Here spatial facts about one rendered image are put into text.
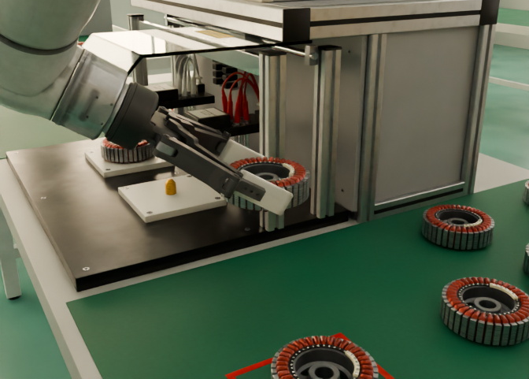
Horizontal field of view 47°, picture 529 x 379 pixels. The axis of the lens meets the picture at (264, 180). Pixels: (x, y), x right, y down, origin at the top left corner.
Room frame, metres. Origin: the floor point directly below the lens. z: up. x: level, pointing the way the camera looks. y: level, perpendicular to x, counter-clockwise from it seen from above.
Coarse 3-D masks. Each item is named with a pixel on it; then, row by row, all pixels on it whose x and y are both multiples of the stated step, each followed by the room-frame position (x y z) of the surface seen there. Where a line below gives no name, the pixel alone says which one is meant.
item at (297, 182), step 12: (240, 168) 0.73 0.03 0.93; (252, 168) 0.74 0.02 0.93; (264, 168) 0.75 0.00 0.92; (276, 168) 0.74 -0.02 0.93; (288, 168) 0.73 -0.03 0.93; (300, 168) 0.72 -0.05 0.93; (276, 180) 0.68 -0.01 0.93; (288, 180) 0.68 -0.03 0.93; (300, 180) 0.69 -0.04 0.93; (300, 192) 0.68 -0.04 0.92; (240, 204) 0.67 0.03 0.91; (252, 204) 0.66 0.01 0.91; (288, 204) 0.67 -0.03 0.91
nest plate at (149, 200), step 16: (176, 176) 1.09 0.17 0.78; (192, 176) 1.09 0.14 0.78; (128, 192) 1.01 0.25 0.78; (144, 192) 1.01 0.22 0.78; (160, 192) 1.01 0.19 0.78; (176, 192) 1.01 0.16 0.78; (192, 192) 1.01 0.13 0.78; (208, 192) 1.01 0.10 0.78; (144, 208) 0.94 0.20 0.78; (160, 208) 0.94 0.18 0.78; (176, 208) 0.94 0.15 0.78; (192, 208) 0.95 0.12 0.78; (208, 208) 0.96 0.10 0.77
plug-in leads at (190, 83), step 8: (192, 64) 1.31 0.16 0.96; (176, 72) 1.30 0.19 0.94; (184, 72) 1.27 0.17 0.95; (176, 80) 1.28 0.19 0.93; (184, 80) 1.26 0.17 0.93; (192, 80) 1.28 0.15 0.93; (200, 80) 1.32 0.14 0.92; (184, 88) 1.26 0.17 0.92; (192, 88) 1.28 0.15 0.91; (200, 88) 1.31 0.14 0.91; (184, 96) 1.26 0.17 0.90
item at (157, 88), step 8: (152, 88) 1.24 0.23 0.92; (160, 88) 1.24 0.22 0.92; (168, 88) 1.24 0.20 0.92; (176, 88) 1.25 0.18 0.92; (160, 96) 1.22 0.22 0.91; (168, 96) 1.23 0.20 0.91; (176, 96) 1.24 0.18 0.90; (192, 96) 1.27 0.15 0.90; (200, 96) 1.27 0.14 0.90; (208, 96) 1.27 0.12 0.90; (160, 104) 1.22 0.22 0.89; (168, 104) 1.23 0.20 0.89; (176, 104) 1.24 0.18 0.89; (184, 104) 1.25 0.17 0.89; (192, 104) 1.26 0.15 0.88; (200, 104) 1.26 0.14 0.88
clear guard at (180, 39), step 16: (112, 32) 1.01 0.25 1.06; (128, 32) 1.01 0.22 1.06; (144, 32) 1.01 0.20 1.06; (160, 32) 1.01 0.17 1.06; (176, 32) 1.01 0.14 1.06; (192, 32) 1.01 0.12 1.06; (224, 32) 1.01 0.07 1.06; (240, 32) 1.01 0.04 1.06; (96, 48) 0.93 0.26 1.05; (112, 48) 0.89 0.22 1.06; (128, 48) 0.84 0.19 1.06; (144, 48) 0.84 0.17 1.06; (160, 48) 0.84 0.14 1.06; (176, 48) 0.84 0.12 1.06; (192, 48) 0.84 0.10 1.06; (208, 48) 0.84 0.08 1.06; (224, 48) 0.85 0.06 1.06; (240, 48) 0.87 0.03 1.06; (128, 64) 0.80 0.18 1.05
